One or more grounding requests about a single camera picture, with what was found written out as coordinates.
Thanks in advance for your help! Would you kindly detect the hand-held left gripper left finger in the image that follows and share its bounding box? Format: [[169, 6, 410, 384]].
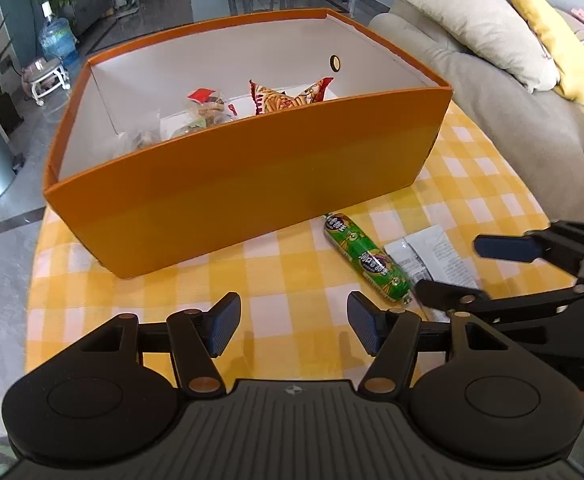
[[74, 292, 243, 397]]

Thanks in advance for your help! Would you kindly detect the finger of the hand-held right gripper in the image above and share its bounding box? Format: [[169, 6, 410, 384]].
[[474, 220, 584, 278], [416, 279, 584, 318]]

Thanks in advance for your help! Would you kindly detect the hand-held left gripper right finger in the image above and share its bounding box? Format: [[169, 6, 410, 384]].
[[347, 291, 515, 396]]

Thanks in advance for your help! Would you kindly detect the white snack packet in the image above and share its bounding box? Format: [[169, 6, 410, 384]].
[[383, 225, 485, 323]]

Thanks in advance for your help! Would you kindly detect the green sausage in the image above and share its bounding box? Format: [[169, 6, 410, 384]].
[[322, 212, 413, 306]]

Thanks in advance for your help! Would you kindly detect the orange cardboard box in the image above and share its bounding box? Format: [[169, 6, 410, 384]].
[[43, 7, 453, 279]]

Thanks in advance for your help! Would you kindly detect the clear snack bag red label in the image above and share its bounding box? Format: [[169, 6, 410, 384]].
[[172, 87, 237, 138]]

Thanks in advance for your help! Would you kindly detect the red stick snack packet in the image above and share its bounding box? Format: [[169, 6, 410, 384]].
[[249, 77, 335, 117]]

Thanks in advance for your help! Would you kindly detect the yellow checkered tablecloth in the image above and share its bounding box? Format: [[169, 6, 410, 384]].
[[24, 100, 584, 401]]

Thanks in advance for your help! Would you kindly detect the beige sofa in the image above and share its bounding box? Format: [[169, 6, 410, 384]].
[[369, 0, 584, 221]]

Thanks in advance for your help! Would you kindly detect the yellow cushion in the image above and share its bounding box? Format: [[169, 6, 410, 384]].
[[500, 0, 584, 116]]

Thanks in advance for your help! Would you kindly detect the beige cushion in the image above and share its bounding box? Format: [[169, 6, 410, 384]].
[[407, 0, 560, 93]]

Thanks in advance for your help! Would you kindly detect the small white stool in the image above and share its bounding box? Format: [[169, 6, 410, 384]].
[[22, 57, 71, 106]]

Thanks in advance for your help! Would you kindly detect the blue water bottle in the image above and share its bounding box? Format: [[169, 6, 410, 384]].
[[38, 16, 79, 68]]

